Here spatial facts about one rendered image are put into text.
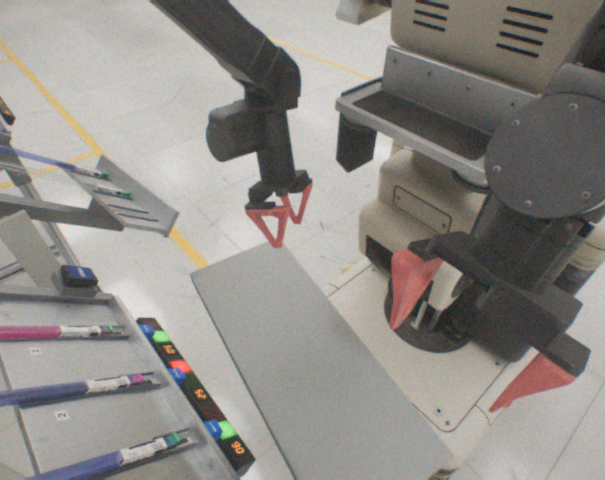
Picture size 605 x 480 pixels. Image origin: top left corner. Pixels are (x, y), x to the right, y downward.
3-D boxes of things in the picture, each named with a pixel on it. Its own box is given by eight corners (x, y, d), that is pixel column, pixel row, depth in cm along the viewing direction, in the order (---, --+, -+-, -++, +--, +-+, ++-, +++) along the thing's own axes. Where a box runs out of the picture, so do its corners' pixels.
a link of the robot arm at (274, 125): (293, 101, 57) (268, 103, 61) (257, 109, 53) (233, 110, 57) (299, 147, 60) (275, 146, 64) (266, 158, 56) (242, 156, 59)
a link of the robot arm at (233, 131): (303, 67, 52) (261, 58, 57) (234, 78, 45) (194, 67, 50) (299, 151, 58) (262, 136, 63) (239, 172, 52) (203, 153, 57)
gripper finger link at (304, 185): (318, 219, 71) (312, 169, 67) (306, 235, 64) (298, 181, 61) (284, 219, 73) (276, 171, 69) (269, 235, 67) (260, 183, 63)
